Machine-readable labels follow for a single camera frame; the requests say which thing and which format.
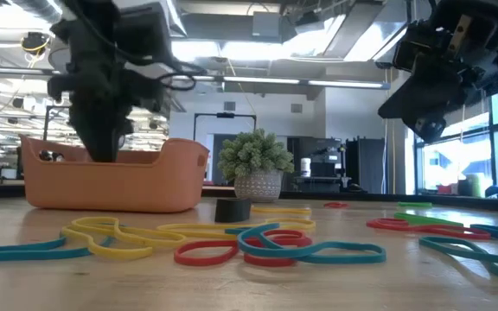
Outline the green artificial potted plant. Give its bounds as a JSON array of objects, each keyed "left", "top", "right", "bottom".
[{"left": 216, "top": 128, "right": 296, "bottom": 204}]

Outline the black robot workstation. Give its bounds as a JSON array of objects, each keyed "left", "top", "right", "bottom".
[{"left": 286, "top": 136, "right": 346, "bottom": 194}]

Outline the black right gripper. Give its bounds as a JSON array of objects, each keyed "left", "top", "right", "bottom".
[{"left": 377, "top": 2, "right": 498, "bottom": 140}]

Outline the orange plastic bin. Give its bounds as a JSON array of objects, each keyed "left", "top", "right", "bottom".
[{"left": 18, "top": 133, "right": 210, "bottom": 214}]

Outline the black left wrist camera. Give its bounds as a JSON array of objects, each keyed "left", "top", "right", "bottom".
[{"left": 117, "top": 6, "right": 170, "bottom": 60}]

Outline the yellow rubber band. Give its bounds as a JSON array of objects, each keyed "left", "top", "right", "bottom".
[
  {"left": 61, "top": 216, "right": 188, "bottom": 261},
  {"left": 250, "top": 206, "right": 313, "bottom": 216},
  {"left": 156, "top": 217, "right": 317, "bottom": 241}
]

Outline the black round cap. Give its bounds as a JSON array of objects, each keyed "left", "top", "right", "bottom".
[{"left": 214, "top": 197, "right": 252, "bottom": 224}]

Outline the black frame stand with camera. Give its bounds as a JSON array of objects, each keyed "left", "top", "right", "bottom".
[{"left": 193, "top": 111, "right": 258, "bottom": 142}]

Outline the green bottle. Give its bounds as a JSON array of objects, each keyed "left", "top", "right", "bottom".
[{"left": 466, "top": 174, "right": 482, "bottom": 198}]

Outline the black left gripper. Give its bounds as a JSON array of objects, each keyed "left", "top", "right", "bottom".
[{"left": 48, "top": 16, "right": 167, "bottom": 163}]

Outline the grey ceiling box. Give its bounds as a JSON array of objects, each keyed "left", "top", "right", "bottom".
[{"left": 252, "top": 11, "right": 281, "bottom": 38}]

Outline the silver ceiling duct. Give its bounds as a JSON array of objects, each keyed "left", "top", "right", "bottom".
[{"left": 322, "top": 0, "right": 410, "bottom": 61}]

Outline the teal rubber band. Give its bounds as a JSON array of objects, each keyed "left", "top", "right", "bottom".
[{"left": 418, "top": 235, "right": 498, "bottom": 287}]

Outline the ceiling light strip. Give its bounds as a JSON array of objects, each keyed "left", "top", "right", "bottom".
[{"left": 188, "top": 73, "right": 392, "bottom": 91}]

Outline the black curtain panel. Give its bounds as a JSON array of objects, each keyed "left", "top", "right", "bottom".
[{"left": 345, "top": 136, "right": 386, "bottom": 194}]

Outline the white shade table lamp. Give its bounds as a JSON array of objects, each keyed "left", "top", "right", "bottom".
[{"left": 48, "top": 0, "right": 175, "bottom": 150}]

